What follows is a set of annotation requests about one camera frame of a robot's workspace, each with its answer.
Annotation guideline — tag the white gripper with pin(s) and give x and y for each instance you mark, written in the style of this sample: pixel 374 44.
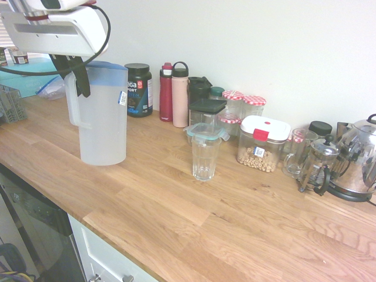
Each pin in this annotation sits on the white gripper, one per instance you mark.
pixel 58 35

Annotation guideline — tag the translucent pitcher with blue lid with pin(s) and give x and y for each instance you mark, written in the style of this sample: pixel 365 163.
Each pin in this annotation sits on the translucent pitcher with blue lid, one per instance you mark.
pixel 102 132

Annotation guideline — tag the red water bottle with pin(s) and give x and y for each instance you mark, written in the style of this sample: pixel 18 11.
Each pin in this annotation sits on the red water bottle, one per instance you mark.
pixel 166 100

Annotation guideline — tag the pink water bottle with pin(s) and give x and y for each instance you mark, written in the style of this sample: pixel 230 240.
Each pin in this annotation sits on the pink water bottle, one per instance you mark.
pixel 179 100

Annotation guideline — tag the clear zip plastic bag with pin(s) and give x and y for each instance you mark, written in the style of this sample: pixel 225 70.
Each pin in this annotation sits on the clear zip plastic bag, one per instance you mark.
pixel 50 91

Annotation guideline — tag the teal bread box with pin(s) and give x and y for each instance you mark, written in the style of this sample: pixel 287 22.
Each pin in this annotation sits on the teal bread box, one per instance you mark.
pixel 23 85

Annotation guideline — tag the yogurt cup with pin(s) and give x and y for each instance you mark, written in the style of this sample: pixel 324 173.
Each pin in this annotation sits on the yogurt cup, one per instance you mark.
pixel 20 58

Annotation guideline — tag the grey plastic basket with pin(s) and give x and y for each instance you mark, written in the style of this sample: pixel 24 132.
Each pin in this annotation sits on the grey plastic basket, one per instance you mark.
pixel 13 105

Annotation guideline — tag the green labelled cup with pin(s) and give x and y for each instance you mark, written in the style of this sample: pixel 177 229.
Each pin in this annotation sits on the green labelled cup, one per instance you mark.
pixel 3 58

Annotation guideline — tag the black Vega protein tub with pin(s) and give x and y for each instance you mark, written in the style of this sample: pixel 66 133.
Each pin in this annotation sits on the black Vega protein tub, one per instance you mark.
pixel 141 88

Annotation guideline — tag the white window blinds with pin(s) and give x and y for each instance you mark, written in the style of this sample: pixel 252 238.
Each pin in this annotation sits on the white window blinds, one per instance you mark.
pixel 3 38

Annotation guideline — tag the square container with black lid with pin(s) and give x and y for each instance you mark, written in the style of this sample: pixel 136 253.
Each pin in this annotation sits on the square container with black lid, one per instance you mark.
pixel 207 106

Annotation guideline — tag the black dishwasher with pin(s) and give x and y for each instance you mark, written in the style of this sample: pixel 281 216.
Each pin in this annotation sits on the black dishwasher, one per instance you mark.
pixel 38 211

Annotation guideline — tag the glass container teal clip lid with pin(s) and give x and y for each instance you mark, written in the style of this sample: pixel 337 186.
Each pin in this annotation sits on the glass container teal clip lid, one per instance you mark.
pixel 205 129

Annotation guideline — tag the glass jar with green lid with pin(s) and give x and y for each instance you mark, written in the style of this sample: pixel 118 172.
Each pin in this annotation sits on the glass jar with green lid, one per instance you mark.
pixel 217 92

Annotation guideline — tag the clear faceted drinking glass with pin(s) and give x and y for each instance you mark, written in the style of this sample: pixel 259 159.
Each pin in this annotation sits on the clear faceted drinking glass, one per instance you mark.
pixel 205 164

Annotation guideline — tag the small jar red checkered lid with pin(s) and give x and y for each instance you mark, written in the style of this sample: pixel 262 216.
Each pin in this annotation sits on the small jar red checkered lid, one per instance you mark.
pixel 288 139
pixel 230 120

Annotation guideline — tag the white cabinet drawer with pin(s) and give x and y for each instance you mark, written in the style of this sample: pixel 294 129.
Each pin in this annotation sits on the white cabinet drawer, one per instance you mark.
pixel 97 255

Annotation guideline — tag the cereal container white red lid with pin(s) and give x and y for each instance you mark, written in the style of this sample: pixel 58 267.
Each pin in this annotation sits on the cereal container white red lid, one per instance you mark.
pixel 264 126

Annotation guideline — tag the clear glass mug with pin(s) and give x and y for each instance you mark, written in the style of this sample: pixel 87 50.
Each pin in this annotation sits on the clear glass mug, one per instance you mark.
pixel 296 164

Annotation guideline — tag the jar with black lid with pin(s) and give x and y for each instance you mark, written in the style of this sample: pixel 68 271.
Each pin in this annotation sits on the jar with black lid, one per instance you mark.
pixel 320 127

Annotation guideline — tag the glass French press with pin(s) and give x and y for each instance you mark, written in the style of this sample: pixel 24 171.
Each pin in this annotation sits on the glass French press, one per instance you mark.
pixel 318 164

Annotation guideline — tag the stainless steel electric kettle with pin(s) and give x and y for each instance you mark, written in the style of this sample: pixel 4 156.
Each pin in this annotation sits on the stainless steel electric kettle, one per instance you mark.
pixel 355 152

